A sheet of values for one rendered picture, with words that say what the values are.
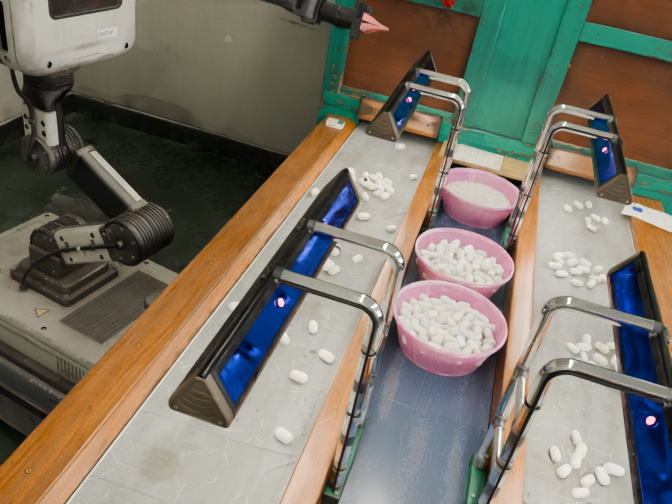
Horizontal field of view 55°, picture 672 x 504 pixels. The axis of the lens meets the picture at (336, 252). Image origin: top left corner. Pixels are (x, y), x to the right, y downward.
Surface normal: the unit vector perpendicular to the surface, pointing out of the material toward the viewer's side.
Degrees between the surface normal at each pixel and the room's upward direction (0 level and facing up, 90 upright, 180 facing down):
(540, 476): 0
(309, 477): 0
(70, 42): 90
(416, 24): 90
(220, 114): 90
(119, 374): 0
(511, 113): 90
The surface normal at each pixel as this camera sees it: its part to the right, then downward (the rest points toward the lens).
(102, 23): 0.87, 0.37
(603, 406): 0.16, -0.82
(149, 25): -0.32, 0.48
